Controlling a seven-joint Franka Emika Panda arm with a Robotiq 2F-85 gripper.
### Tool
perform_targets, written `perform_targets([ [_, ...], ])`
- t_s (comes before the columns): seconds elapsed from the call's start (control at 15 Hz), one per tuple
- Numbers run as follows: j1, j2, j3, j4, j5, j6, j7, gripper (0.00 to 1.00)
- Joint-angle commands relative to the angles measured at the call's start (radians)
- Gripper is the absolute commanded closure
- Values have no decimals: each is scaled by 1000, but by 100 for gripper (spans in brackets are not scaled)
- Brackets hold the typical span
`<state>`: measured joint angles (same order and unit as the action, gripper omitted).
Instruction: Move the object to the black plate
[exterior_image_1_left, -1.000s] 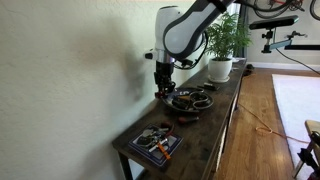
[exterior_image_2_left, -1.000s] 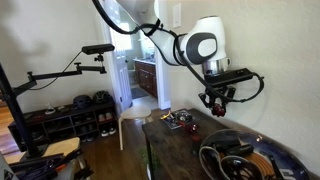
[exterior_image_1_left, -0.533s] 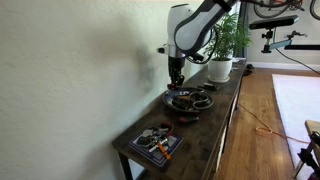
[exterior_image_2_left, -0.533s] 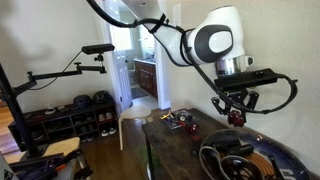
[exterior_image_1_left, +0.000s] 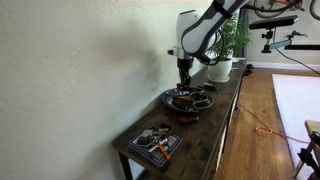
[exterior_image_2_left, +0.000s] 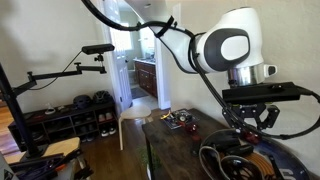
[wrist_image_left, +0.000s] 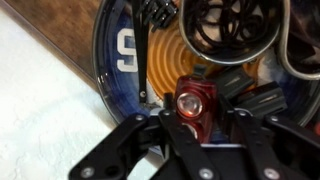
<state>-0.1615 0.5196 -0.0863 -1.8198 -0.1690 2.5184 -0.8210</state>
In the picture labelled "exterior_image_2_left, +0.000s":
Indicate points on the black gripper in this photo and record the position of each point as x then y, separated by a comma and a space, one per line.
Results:
248, 109

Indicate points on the small red bike light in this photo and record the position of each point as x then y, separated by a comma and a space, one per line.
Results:
250, 137

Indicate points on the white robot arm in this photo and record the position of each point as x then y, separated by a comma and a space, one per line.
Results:
233, 46

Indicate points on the dark round plate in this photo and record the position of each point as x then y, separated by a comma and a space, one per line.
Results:
290, 160

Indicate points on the black bike light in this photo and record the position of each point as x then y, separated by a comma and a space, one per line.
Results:
240, 150
221, 140

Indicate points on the orange ribbed disc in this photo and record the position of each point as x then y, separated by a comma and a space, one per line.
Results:
261, 161

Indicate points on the blue white square tray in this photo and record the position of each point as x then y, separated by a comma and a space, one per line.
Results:
178, 120

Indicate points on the dark wooden console table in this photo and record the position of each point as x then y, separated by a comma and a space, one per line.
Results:
149, 163

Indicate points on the brown wooden cabinet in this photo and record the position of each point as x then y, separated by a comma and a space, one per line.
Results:
146, 78

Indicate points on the white round stool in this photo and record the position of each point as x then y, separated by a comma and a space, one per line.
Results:
135, 112

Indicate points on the white door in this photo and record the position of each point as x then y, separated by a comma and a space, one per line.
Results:
121, 66

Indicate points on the black bicycle helmet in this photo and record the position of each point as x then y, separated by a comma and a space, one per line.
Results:
82, 101
102, 97

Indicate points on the dark wooden shoe rack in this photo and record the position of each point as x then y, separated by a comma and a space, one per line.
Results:
63, 116

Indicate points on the light wooden stool with clamps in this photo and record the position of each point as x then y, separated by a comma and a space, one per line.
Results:
63, 146

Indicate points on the black stand pole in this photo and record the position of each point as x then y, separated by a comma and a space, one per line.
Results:
16, 116

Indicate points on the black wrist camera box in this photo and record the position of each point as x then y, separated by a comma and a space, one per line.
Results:
260, 92

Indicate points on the thin black bracket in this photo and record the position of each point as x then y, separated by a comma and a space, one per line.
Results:
276, 168

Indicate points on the black bar camera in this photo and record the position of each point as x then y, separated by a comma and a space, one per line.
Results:
98, 49

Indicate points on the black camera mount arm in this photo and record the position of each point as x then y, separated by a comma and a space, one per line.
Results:
60, 74

